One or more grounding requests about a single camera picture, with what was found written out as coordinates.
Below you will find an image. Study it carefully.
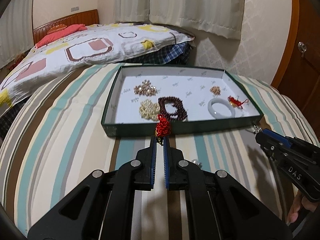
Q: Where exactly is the left side curtain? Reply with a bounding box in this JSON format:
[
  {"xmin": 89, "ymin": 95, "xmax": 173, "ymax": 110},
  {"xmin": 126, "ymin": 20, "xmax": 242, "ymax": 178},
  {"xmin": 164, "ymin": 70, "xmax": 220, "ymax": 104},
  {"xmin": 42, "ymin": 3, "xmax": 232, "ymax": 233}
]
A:
[{"xmin": 1, "ymin": 0, "xmax": 34, "ymax": 68}]

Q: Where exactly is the red knot tassel charm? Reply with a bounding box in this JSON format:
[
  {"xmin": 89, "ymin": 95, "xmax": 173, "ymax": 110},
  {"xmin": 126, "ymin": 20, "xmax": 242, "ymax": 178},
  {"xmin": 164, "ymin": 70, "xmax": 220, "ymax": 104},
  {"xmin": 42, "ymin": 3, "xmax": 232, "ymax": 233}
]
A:
[{"xmin": 155, "ymin": 114, "xmax": 171, "ymax": 146}]

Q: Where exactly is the patterned white quilt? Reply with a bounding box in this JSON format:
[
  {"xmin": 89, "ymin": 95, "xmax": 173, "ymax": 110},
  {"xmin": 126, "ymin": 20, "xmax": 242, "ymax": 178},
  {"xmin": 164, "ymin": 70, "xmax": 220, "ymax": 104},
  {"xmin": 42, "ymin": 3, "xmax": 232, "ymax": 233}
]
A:
[{"xmin": 1, "ymin": 23, "xmax": 194, "ymax": 112}]

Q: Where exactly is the right hand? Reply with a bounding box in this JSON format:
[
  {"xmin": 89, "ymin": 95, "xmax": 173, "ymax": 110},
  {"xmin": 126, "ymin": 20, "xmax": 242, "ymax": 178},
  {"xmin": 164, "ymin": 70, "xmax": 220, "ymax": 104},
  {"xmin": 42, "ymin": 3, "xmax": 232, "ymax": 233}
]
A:
[{"xmin": 286, "ymin": 190, "xmax": 319, "ymax": 224}]

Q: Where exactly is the brown wooden door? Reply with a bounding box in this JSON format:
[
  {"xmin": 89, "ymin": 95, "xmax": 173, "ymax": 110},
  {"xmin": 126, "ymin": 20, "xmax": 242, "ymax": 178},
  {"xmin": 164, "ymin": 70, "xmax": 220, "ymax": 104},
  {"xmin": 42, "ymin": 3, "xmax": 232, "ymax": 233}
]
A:
[{"xmin": 271, "ymin": 0, "xmax": 320, "ymax": 120}]

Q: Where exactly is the wooden headboard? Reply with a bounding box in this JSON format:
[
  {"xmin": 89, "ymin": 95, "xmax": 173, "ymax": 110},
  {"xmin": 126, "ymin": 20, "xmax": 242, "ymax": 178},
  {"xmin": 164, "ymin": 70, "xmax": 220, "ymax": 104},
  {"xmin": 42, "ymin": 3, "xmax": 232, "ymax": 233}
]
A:
[{"xmin": 33, "ymin": 9, "xmax": 99, "ymax": 44}]

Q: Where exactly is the red pillow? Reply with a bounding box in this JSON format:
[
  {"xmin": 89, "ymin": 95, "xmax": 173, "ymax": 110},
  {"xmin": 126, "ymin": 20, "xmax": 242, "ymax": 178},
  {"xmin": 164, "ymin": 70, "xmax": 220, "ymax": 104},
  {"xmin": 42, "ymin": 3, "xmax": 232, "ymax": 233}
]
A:
[{"xmin": 35, "ymin": 24, "xmax": 87, "ymax": 49}]

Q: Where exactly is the cream pearl bracelet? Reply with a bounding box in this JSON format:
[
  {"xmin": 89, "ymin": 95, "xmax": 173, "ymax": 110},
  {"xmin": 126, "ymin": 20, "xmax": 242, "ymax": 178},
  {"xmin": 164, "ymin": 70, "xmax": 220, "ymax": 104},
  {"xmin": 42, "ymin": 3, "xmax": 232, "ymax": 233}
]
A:
[{"xmin": 139, "ymin": 99, "xmax": 161, "ymax": 120}]

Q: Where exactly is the red gold knot charm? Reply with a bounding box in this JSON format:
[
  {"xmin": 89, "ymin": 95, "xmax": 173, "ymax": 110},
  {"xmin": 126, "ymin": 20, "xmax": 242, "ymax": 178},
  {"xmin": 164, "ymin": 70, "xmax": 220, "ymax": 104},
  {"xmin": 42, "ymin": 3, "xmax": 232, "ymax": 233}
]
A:
[{"xmin": 228, "ymin": 96, "xmax": 249, "ymax": 109}]

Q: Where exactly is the dark red bead bracelet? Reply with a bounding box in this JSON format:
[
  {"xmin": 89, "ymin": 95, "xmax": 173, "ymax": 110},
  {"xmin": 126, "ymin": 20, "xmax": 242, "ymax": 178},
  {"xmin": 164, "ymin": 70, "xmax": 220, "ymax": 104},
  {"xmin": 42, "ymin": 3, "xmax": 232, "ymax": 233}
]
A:
[{"xmin": 158, "ymin": 96, "xmax": 188, "ymax": 122}]

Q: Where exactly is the striped table cloth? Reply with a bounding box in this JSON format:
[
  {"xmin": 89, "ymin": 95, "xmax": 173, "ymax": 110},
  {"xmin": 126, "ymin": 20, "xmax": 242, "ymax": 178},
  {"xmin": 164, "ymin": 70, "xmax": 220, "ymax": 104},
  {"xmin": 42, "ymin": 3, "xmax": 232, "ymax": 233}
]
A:
[{"xmin": 1, "ymin": 64, "xmax": 319, "ymax": 236}]

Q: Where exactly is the white window curtain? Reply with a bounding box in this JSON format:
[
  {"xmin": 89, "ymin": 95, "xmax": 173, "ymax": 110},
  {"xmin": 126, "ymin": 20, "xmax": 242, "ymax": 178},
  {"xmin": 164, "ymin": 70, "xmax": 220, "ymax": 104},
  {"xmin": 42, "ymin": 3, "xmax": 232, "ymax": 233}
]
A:
[{"xmin": 114, "ymin": 0, "xmax": 245, "ymax": 40}]

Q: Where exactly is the green shallow jewelry tray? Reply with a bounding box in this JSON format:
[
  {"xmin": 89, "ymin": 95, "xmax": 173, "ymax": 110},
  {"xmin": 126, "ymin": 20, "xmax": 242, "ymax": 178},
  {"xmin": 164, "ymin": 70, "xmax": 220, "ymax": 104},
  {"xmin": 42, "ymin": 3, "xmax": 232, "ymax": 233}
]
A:
[{"xmin": 101, "ymin": 65, "xmax": 263, "ymax": 137}]

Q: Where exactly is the wall socket above headboard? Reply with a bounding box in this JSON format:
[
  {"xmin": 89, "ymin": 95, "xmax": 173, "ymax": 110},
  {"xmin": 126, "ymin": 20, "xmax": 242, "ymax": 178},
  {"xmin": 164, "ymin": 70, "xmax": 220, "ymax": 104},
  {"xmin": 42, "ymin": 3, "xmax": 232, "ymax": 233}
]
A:
[{"xmin": 71, "ymin": 7, "xmax": 79, "ymax": 12}]

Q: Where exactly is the door lock with key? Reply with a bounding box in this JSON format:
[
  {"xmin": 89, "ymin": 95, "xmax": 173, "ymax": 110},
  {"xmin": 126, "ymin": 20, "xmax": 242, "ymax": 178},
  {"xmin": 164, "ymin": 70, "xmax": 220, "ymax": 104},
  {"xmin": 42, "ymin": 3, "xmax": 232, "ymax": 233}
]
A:
[{"xmin": 298, "ymin": 42, "xmax": 307, "ymax": 57}]

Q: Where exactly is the orange embroidered cushion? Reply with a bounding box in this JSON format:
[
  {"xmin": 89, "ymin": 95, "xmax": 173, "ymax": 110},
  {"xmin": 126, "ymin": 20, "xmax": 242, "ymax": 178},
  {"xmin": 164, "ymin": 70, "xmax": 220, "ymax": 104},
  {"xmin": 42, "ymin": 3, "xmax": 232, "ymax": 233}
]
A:
[{"xmin": 47, "ymin": 24, "xmax": 67, "ymax": 34}]

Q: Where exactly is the white jade bangle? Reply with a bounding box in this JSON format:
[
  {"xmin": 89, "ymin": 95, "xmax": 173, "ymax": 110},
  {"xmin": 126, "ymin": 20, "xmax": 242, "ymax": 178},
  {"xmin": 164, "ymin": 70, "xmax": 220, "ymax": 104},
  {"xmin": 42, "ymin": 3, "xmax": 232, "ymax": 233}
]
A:
[{"xmin": 207, "ymin": 98, "xmax": 235, "ymax": 119}]

